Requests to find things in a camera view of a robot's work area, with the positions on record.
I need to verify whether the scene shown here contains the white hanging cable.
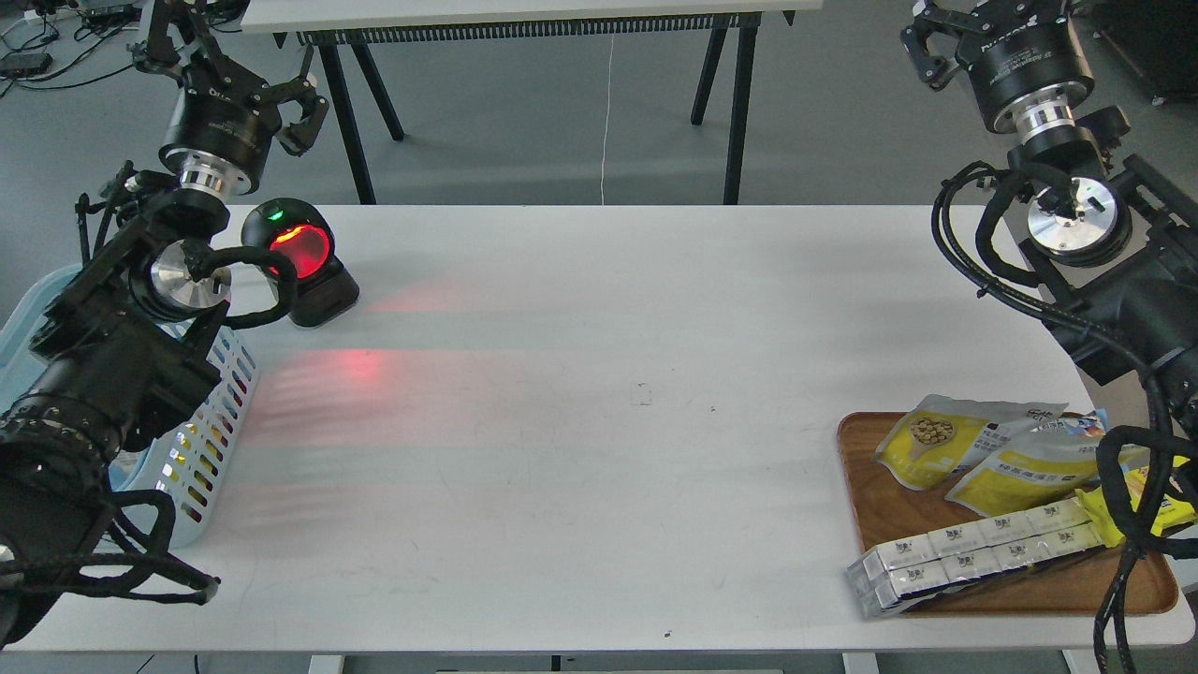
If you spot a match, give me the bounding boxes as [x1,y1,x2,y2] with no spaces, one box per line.
[600,34,616,206]

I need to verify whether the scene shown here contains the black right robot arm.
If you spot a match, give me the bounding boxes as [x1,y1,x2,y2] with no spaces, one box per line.
[901,1,1197,673]

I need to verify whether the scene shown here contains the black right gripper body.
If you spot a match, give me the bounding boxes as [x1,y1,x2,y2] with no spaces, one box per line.
[928,1,1095,134]

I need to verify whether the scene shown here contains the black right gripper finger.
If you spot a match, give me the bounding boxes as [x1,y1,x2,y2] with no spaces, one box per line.
[901,5,974,91]

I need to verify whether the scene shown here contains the yellow snack bar wrapper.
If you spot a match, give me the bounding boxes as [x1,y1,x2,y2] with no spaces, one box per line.
[1073,459,1194,548]

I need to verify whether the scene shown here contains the black power adapter on floor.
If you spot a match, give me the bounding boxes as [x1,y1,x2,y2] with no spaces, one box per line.
[0,51,54,80]

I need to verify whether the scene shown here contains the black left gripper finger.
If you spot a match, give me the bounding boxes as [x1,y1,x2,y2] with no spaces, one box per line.
[132,1,202,85]
[274,72,329,156]

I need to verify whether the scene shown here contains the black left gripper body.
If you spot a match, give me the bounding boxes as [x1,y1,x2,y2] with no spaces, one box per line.
[159,51,314,198]

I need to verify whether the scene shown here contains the black barcode scanner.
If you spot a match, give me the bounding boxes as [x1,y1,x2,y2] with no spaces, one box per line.
[241,198,361,328]

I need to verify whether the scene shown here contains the yellow white snack pouch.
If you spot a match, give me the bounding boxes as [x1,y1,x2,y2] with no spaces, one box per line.
[945,419,1103,518]

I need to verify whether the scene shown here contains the white background table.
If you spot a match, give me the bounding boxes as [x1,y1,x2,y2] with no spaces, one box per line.
[240,1,821,205]

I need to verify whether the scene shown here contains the light blue plastic basket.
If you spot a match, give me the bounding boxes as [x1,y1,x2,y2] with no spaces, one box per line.
[1,265,258,551]

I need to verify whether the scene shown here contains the blue white snack bag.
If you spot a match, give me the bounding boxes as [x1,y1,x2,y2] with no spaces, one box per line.
[1058,408,1109,441]

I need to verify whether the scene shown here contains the brown wooden tray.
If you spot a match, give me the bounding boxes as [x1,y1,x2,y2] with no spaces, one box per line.
[836,411,1182,617]

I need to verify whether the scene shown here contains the white milk carton pack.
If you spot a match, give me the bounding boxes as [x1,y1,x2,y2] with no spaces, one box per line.
[846,498,1103,619]

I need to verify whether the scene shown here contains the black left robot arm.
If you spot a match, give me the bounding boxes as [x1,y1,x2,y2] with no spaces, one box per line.
[4,1,329,645]

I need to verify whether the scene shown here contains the yellow chickpea snack pouch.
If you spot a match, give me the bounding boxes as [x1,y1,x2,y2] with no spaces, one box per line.
[872,394,1069,491]

